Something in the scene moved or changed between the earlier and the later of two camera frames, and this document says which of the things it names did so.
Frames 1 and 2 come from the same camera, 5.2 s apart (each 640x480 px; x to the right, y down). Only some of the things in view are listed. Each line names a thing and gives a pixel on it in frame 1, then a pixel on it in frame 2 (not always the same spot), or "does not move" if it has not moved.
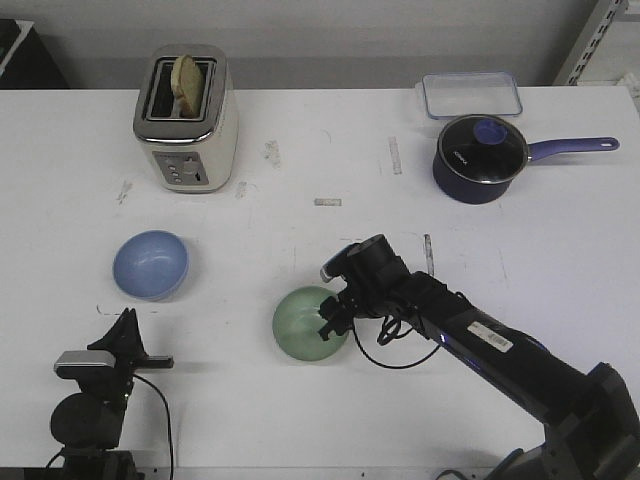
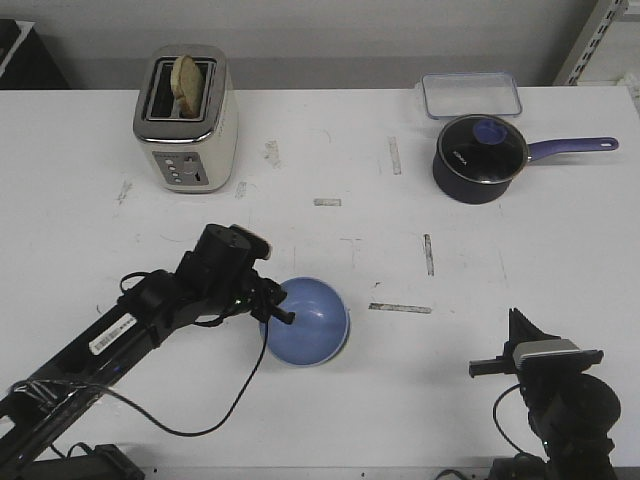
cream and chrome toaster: [187, 118] does not move
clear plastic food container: [452, 94] does not move
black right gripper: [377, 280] to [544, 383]
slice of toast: [188, 86] does not move
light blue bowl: [151, 265] to [321, 325]
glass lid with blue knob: [482, 148] does not move
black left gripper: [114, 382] to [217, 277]
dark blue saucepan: [478, 156] does not move
